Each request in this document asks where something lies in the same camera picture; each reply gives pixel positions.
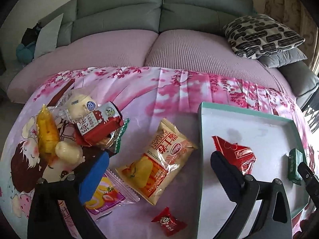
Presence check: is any purple swiss roll packet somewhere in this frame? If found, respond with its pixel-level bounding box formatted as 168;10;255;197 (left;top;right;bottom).
85;169;140;221

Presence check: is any small cream bun packet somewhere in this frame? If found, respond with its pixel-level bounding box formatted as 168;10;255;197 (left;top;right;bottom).
55;141;83;165

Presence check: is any yellow cake packet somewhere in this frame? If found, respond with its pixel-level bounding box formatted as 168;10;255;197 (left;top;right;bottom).
36;104;60;163

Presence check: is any beige orange swiss roll packet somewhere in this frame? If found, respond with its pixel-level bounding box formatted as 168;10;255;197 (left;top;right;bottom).
116;118;198;206

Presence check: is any red white milk biscuit packet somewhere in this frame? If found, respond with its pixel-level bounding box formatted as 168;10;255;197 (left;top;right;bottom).
74;101;124;146

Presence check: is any dark green snack bar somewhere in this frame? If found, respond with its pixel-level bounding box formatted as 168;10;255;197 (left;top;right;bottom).
288;148;303;185

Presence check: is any white teal rimmed tray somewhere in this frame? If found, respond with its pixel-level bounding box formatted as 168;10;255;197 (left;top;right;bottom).
197;102;309;238

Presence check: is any red snack packet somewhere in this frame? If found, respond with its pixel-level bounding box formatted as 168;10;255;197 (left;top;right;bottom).
212;136;256;175

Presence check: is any small red candy packet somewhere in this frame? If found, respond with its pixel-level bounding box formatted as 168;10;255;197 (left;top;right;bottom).
151;207;187;237

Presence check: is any green edged cracker packet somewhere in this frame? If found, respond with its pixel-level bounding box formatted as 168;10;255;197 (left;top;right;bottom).
96;118;130;156

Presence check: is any clear bread bun packet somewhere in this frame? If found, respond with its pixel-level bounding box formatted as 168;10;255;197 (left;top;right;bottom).
52;89;98;123

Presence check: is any grey pillow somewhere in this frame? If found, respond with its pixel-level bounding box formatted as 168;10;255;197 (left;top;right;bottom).
258;48;308;69

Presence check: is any pink cartoon cloth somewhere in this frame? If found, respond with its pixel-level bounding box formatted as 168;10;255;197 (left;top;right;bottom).
0;66;317;239

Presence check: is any black white patterned pillow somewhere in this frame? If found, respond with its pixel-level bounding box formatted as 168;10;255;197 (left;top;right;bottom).
223;14;305;59

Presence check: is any teal black clothes pile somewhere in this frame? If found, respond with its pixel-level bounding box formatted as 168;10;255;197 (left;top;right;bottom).
16;23;41;65

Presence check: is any patterned beige curtain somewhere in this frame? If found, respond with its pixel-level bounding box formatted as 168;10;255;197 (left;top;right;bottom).
264;0;318;74

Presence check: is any light grey cushion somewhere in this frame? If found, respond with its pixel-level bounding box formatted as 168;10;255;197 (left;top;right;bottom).
34;14;64;59

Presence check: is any grey pink sofa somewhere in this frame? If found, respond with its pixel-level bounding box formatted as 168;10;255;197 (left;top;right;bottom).
6;0;318;106

